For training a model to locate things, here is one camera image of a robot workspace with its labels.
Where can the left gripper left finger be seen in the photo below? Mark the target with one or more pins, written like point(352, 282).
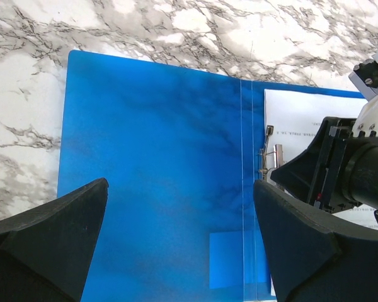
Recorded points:
point(46, 252)

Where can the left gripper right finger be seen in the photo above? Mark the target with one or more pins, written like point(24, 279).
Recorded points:
point(313, 255)

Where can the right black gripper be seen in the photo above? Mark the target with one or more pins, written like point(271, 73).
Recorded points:
point(338, 170)

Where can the printed white paper sheets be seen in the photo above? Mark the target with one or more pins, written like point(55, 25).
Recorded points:
point(296, 118)

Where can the blue plastic folder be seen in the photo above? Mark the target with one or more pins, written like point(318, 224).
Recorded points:
point(180, 151)

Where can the metal folder clip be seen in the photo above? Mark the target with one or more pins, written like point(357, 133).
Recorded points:
point(271, 158)

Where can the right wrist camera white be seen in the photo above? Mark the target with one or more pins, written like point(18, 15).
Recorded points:
point(365, 78)

